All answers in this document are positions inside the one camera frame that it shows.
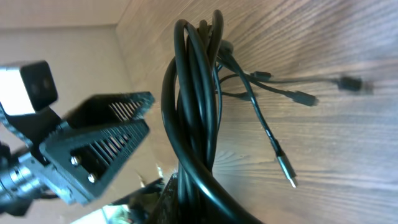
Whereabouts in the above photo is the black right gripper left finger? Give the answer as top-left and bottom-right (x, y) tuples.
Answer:
(63, 91), (155, 129)

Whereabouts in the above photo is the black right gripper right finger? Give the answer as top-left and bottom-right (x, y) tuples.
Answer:
(154, 174), (179, 224)

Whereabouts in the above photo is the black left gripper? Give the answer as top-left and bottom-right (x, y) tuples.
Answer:
(1, 119), (149, 217)

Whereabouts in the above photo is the thin black cable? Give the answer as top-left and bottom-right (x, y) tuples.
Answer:
(214, 67), (364, 189)

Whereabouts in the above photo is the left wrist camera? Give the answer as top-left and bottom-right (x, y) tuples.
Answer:
(1, 60), (58, 116)

